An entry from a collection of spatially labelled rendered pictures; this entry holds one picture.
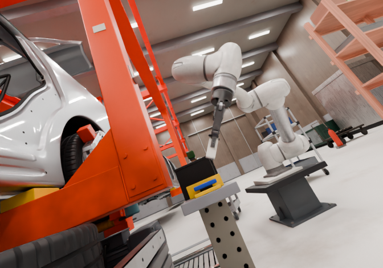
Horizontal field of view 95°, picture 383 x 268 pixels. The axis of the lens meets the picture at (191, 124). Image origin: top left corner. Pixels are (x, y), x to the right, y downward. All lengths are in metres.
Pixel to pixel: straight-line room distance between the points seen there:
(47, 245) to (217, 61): 0.66
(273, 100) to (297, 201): 0.79
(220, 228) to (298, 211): 1.02
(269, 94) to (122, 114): 0.84
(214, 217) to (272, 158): 1.04
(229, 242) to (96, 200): 0.52
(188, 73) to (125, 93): 0.35
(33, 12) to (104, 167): 6.30
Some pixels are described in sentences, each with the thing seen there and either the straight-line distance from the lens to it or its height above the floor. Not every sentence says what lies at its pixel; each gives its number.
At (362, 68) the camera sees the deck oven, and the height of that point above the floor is 1.94.
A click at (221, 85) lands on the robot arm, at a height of 0.75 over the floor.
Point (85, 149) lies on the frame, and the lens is 1.29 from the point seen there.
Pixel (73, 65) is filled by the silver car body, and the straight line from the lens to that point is 3.45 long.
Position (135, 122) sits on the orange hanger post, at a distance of 0.83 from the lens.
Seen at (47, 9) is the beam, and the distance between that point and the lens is 6.80.
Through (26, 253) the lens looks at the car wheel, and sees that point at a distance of 0.48.
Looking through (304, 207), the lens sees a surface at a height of 0.06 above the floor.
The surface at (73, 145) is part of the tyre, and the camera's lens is 1.31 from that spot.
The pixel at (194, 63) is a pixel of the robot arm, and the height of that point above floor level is 0.89.
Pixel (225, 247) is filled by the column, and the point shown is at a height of 0.28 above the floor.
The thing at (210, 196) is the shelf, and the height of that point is 0.44.
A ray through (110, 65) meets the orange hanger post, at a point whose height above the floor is 1.19.
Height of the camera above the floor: 0.47
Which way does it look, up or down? 19 degrees up
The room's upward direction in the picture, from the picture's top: 23 degrees counter-clockwise
